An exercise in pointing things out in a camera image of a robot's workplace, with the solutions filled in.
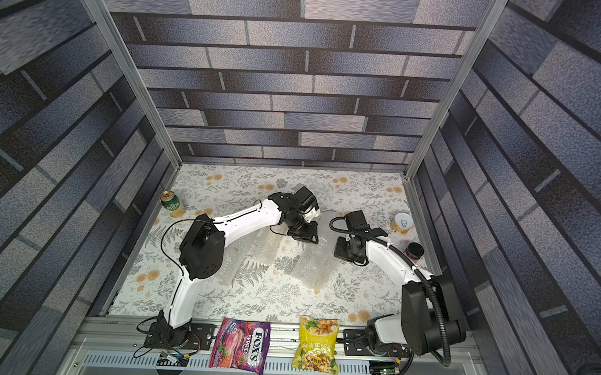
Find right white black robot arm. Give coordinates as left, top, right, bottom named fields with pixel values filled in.
left=329, top=210, right=466, bottom=367

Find green drink can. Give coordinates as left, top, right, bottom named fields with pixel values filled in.
left=160, top=191, right=181, bottom=212

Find right black corrugated cable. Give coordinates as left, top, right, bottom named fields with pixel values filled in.
left=322, top=215, right=458, bottom=367

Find aluminium front rail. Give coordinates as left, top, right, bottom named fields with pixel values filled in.
left=56, top=316, right=488, bottom=375

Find bubble wrap sheet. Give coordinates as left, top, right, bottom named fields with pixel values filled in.
left=291, top=211, right=342, bottom=290

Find white lidded cup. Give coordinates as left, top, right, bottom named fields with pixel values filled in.
left=391, top=213, right=415, bottom=235

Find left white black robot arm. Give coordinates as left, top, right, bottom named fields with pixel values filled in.
left=159, top=187, right=320, bottom=329

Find purple Fox's candy bag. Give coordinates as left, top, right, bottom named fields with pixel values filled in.
left=208, top=318, right=272, bottom=375

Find yellow snack bag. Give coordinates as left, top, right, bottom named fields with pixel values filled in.
left=292, top=315, right=340, bottom=375

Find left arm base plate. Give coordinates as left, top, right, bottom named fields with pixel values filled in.
left=143, top=320, right=217, bottom=351

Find dark red jar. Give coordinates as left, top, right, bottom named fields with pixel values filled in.
left=404, top=242, right=424, bottom=264

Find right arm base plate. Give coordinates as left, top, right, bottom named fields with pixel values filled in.
left=340, top=328, right=413, bottom=360

